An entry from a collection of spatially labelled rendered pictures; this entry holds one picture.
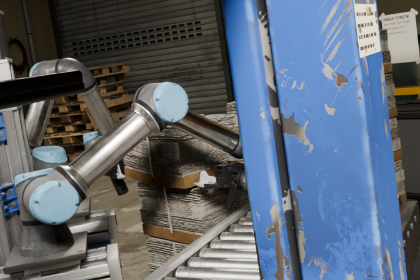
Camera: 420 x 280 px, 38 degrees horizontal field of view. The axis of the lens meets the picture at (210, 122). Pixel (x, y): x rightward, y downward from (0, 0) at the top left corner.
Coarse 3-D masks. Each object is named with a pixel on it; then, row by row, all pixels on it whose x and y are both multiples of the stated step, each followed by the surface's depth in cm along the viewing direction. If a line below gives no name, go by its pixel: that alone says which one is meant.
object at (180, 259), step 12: (228, 216) 187; (240, 216) 186; (216, 228) 177; (228, 228) 177; (204, 240) 167; (180, 252) 160; (192, 252) 158; (168, 264) 152; (180, 264) 151; (156, 276) 145; (168, 276) 146
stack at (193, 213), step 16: (144, 192) 244; (160, 192) 236; (176, 192) 229; (192, 192) 222; (208, 192) 223; (224, 192) 229; (144, 208) 247; (160, 208) 239; (176, 208) 231; (192, 208) 224; (208, 208) 223; (224, 208) 229; (144, 224) 248; (160, 224) 240; (176, 224) 232; (192, 224) 225; (208, 224) 224; (160, 240) 242; (160, 256) 245
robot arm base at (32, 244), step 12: (24, 228) 171; (36, 228) 169; (48, 228) 170; (60, 228) 172; (24, 240) 171; (36, 240) 169; (48, 240) 169; (60, 240) 172; (72, 240) 175; (24, 252) 170; (36, 252) 168; (48, 252) 168
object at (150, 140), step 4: (148, 136) 229; (148, 140) 230; (152, 140) 228; (152, 144) 227; (152, 148) 229; (152, 152) 228; (148, 156) 232; (152, 156) 229; (148, 160) 231; (152, 160) 229; (148, 164) 232; (152, 164) 229; (148, 168) 232; (152, 168) 230; (148, 172) 233; (156, 172) 229
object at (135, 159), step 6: (138, 144) 235; (144, 144) 231; (132, 150) 239; (138, 150) 235; (144, 150) 232; (126, 156) 242; (132, 156) 238; (138, 156) 235; (144, 156) 232; (126, 162) 243; (132, 162) 239; (138, 162) 236; (144, 162) 233; (132, 168) 241; (138, 168) 237; (144, 168) 234
